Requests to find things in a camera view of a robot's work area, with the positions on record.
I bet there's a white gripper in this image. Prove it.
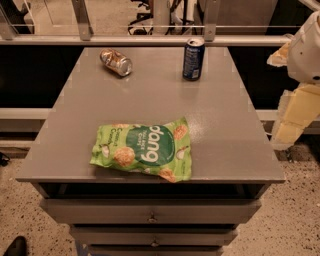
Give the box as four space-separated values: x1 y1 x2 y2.
267 11 320 150

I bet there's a blue pepsi can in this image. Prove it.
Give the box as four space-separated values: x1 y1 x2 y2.
182 38 205 81

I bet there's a green rice chip bag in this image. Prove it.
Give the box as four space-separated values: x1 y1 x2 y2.
90 117 192 183

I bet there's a brown soda can lying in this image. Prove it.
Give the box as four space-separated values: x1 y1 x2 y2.
100 48 133 77

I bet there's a black office chair base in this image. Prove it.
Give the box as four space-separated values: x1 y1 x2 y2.
128 0 197 36

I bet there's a top drawer with knob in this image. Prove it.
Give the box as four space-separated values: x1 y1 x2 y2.
40 199 261 224

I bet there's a drawer with knob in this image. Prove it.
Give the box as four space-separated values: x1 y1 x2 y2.
71 226 238 246
40 199 261 224

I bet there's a grey drawer cabinet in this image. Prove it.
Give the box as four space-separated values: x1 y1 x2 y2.
18 47 284 256

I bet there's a middle drawer with knob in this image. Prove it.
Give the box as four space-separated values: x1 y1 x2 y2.
71 226 238 246

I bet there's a bottom drawer front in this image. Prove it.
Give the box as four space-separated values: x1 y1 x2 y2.
89 245 223 256

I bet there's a black shoe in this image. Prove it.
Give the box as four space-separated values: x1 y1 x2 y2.
3 236 27 256

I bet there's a metal railing frame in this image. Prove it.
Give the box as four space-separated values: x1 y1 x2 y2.
0 0 299 46

